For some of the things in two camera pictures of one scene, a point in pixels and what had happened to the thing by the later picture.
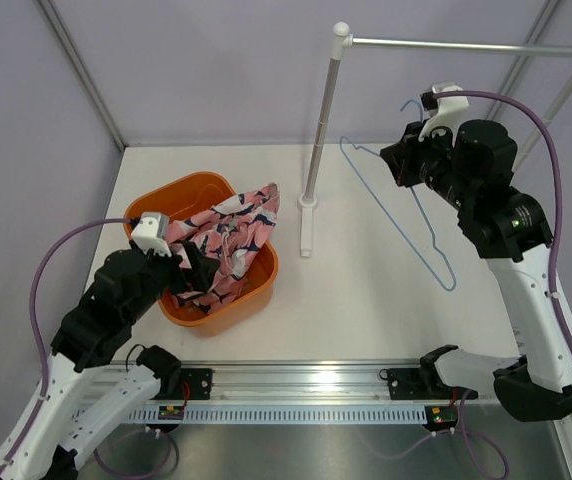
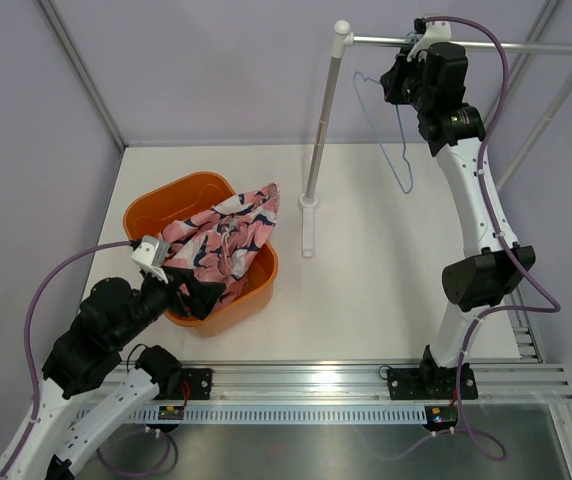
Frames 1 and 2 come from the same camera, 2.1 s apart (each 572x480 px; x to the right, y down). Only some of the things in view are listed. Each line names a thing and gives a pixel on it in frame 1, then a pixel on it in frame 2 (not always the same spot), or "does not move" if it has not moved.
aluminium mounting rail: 330,384 does not move
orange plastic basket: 182,196 does not move
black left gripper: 196,278 -> 202,295
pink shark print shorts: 234,230 does not move
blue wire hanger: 342,143 -> 379,136
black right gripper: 402,157 -> 391,80
